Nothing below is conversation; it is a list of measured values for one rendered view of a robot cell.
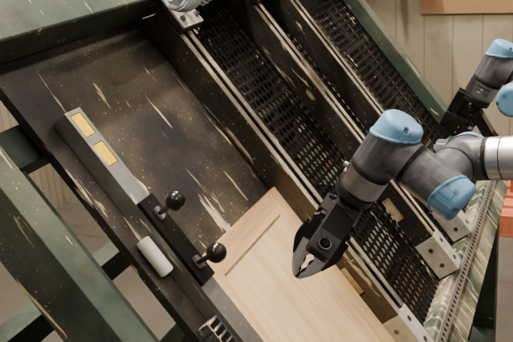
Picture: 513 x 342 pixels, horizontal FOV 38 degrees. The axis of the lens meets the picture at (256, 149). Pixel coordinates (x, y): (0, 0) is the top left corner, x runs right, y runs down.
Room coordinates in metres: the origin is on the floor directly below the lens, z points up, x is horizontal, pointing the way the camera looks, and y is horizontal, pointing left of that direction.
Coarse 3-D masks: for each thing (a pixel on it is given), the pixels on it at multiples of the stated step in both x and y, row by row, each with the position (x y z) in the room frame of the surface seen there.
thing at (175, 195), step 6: (174, 192) 1.26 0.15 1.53; (180, 192) 1.27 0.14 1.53; (168, 198) 1.26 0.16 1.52; (174, 198) 1.25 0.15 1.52; (180, 198) 1.26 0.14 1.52; (168, 204) 1.25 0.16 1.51; (174, 204) 1.25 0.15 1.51; (180, 204) 1.25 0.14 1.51; (156, 210) 1.34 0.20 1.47; (162, 210) 1.31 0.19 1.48; (174, 210) 1.26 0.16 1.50; (156, 216) 1.33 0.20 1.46; (162, 216) 1.33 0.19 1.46
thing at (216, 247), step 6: (210, 246) 1.23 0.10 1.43; (216, 246) 1.23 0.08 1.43; (222, 246) 1.23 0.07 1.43; (210, 252) 1.22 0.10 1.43; (216, 252) 1.22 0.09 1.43; (222, 252) 1.23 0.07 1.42; (192, 258) 1.31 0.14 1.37; (198, 258) 1.31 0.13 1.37; (204, 258) 1.27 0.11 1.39; (210, 258) 1.22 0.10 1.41; (216, 258) 1.22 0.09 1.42; (222, 258) 1.22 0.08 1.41; (198, 264) 1.30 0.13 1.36; (204, 264) 1.31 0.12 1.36
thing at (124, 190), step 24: (72, 120) 1.39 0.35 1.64; (72, 144) 1.39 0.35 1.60; (96, 168) 1.37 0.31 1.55; (120, 168) 1.38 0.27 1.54; (120, 192) 1.35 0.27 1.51; (144, 192) 1.38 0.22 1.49; (144, 216) 1.33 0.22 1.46; (192, 288) 1.29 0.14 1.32; (216, 288) 1.31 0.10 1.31; (216, 312) 1.27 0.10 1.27; (240, 312) 1.31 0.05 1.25; (240, 336) 1.26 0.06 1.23
